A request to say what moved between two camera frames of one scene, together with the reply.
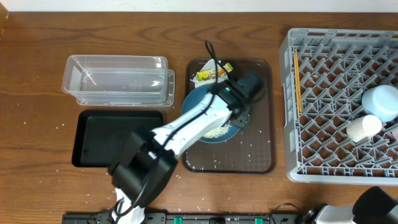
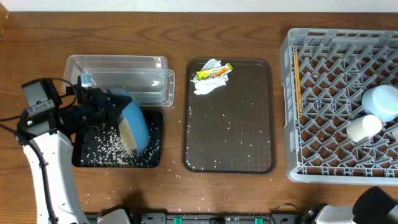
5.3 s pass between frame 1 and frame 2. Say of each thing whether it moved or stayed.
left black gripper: moved
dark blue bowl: moved
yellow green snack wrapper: stayed
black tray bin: stayed
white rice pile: moved
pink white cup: stayed
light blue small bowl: stayed
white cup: stayed
